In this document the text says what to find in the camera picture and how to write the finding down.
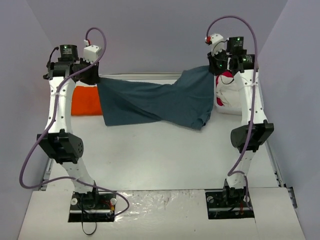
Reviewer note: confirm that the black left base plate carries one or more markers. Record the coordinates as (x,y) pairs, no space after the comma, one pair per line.
(101,209)

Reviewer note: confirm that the blue-grey t-shirt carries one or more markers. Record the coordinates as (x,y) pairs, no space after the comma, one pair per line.
(188,102)

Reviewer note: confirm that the cream white t-shirt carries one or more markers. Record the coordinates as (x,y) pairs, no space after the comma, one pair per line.
(228,95)

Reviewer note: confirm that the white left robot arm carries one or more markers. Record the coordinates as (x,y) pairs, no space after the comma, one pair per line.
(58,140)

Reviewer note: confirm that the white plastic laundry basket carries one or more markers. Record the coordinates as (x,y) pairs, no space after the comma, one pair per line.
(225,110)

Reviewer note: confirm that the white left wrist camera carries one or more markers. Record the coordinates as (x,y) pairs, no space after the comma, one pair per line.
(91,53)

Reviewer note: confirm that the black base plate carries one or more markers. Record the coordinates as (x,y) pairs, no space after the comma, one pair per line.
(101,209)
(220,209)

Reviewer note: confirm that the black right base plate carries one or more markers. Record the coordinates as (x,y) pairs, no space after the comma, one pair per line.
(220,209)

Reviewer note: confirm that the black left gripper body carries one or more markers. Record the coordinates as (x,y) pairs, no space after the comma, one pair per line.
(90,74)

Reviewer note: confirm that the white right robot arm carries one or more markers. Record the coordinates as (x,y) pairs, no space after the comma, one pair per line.
(255,128)

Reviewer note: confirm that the folded orange t-shirt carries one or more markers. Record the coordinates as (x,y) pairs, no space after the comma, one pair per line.
(86,101)

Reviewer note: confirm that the red t-shirt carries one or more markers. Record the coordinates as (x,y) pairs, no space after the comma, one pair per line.
(224,89)

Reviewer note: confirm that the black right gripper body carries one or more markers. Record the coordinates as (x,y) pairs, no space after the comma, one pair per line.
(213,66)

